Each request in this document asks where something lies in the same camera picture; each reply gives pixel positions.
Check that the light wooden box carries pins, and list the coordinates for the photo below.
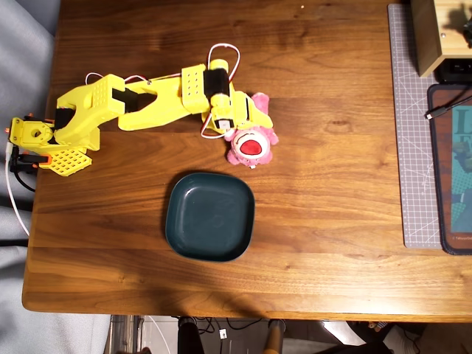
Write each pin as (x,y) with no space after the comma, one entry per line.
(427,37)

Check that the small white plug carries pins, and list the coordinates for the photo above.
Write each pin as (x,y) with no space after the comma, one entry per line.
(223,334)

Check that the dark teal square plate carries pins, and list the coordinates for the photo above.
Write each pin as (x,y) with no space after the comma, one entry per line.
(210,217)

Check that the yellow gripper black servo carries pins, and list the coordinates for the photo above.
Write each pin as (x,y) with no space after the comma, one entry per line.
(259,115)

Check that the black device under box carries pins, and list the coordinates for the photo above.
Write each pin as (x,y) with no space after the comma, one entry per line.
(455,72)

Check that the pink strawberry bear plush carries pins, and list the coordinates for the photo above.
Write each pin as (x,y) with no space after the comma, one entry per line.
(252,147)

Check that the grey cutting mat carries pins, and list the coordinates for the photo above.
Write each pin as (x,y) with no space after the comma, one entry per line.
(413,147)

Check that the black table leg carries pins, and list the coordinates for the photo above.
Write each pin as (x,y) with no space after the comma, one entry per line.
(190,335)

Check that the printed dark mouse pad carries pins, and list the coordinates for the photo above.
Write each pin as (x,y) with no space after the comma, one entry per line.
(442,184)

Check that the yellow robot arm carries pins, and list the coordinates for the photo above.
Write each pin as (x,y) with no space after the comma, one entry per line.
(155,99)

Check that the orange black table clamp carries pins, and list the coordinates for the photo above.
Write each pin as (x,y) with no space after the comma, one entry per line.
(37,159)

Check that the metal frame under table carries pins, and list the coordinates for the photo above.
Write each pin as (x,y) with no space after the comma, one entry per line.
(125,333)

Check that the yellow perforated robot base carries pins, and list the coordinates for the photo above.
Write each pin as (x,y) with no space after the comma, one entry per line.
(70,162)

